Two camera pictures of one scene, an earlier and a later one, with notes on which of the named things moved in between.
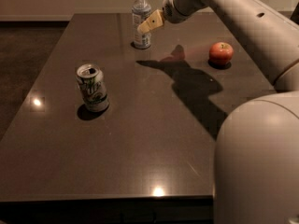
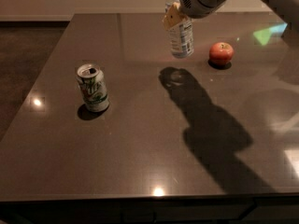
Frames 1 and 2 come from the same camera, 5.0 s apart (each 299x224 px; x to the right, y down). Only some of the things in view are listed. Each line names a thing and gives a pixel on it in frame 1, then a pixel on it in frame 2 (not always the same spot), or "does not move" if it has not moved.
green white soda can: (92, 87) does not move
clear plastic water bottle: (141, 11) -> (178, 25)
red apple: (220, 53) does not move
